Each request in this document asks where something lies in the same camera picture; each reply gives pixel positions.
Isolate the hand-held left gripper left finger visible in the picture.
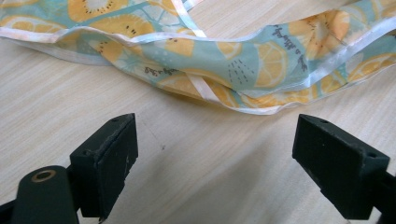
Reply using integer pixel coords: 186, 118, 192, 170
69, 113, 139, 220

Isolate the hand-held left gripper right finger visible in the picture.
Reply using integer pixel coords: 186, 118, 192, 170
291, 113, 390, 220

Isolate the citrus print fabric bag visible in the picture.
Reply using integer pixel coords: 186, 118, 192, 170
0, 0, 396, 116

